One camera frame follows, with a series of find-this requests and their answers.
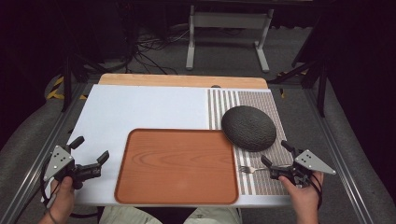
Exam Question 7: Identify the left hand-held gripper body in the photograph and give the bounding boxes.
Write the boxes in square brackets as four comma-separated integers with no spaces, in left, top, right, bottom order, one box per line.
[43,145,103,190]

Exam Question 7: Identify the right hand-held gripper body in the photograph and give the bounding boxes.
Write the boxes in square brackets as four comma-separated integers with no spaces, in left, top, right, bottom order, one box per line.
[269,149,337,189]

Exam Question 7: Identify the silver fork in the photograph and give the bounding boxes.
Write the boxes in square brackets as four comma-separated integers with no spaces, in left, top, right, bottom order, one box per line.
[238,164,293,175]

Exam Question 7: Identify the person's right hand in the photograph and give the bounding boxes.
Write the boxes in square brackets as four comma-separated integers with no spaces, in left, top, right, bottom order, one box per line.
[277,171,325,217]

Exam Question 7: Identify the person's left hand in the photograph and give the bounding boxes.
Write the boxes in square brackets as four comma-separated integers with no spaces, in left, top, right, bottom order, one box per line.
[49,175,76,217]

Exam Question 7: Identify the dark textured round plate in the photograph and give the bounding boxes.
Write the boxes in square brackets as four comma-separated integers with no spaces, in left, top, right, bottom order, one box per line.
[220,105,277,153]

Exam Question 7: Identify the striped woven placemat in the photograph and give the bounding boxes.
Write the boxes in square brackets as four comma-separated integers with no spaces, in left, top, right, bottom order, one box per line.
[206,88,293,197]

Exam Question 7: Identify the yellow black floor tape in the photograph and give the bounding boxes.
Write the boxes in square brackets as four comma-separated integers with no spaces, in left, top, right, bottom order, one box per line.
[46,76,89,101]

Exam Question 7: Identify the black tripod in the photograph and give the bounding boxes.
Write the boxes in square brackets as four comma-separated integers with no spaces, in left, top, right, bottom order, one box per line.
[60,52,110,113]
[266,13,332,119]

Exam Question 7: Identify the person's beige trousers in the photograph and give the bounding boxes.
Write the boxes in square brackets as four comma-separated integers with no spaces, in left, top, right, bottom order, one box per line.
[98,205,243,224]

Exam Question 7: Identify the white table mat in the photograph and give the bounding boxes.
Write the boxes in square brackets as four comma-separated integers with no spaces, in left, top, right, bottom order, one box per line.
[41,84,293,208]

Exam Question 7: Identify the brown wooden tray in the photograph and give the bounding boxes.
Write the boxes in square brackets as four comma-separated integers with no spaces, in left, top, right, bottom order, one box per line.
[114,128,240,206]

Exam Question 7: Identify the light wooden table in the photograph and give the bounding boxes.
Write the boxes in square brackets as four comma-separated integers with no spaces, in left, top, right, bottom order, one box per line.
[97,73,269,90]

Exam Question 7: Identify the grey metal stand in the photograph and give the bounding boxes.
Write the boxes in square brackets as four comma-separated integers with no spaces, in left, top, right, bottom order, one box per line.
[185,4,276,74]

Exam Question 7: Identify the aluminium rail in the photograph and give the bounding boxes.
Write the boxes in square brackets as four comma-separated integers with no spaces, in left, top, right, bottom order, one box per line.
[0,83,89,224]
[303,88,396,224]

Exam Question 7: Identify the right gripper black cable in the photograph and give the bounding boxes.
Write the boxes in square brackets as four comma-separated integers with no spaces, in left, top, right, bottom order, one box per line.
[306,173,324,211]

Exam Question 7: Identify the black floor cables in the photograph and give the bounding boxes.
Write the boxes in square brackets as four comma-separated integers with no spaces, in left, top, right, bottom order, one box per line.
[132,26,247,76]

